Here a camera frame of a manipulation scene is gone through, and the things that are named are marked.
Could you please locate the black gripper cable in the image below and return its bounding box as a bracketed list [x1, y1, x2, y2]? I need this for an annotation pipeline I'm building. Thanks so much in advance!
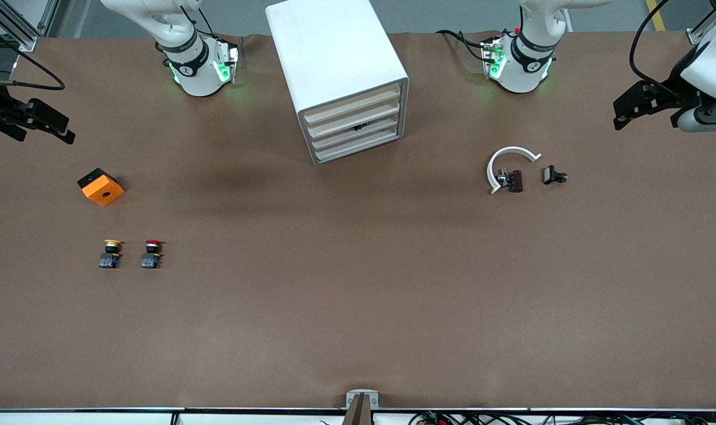
[0, 18, 67, 92]
[629, 0, 689, 98]

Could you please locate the black left arm base cable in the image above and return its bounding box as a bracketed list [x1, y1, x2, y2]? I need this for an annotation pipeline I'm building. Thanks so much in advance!
[436, 28, 489, 63]

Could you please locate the orange button box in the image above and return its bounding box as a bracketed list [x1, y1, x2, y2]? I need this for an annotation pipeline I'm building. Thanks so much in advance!
[77, 168, 125, 207]

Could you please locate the red push button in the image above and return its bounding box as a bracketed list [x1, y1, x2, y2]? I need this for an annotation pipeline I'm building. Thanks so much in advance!
[140, 239, 164, 269]

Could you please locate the white curved plastic bracket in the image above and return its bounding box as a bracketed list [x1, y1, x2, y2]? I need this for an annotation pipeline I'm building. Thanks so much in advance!
[487, 146, 542, 195]

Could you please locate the black right arm base cable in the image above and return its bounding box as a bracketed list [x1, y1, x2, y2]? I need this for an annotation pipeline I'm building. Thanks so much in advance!
[181, 3, 217, 39]

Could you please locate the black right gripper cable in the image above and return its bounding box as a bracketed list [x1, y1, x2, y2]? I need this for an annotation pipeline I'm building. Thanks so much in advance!
[0, 18, 67, 92]

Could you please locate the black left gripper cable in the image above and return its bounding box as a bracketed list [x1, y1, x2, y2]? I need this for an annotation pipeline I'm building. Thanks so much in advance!
[629, 0, 689, 98]

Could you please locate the black arm base cable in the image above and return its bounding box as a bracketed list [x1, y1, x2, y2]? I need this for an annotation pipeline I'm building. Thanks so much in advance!
[181, 3, 217, 39]
[436, 28, 489, 63]

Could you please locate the yellow push button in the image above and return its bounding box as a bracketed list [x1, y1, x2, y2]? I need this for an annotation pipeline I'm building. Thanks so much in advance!
[99, 238, 122, 269]

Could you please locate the black cable bundle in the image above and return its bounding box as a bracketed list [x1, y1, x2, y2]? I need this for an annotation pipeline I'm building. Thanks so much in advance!
[408, 410, 716, 425]

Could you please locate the aluminium frame profile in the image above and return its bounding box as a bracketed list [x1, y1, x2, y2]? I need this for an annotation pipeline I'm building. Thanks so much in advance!
[0, 0, 60, 53]
[686, 12, 715, 46]

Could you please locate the brown table mat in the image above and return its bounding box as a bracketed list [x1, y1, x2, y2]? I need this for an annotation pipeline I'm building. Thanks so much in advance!
[0, 31, 716, 411]

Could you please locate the grey metal edge bracket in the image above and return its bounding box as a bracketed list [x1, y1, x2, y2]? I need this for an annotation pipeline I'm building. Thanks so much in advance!
[346, 390, 380, 410]

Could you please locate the dark brown small component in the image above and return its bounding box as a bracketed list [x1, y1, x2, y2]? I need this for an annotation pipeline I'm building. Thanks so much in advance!
[497, 169, 524, 193]

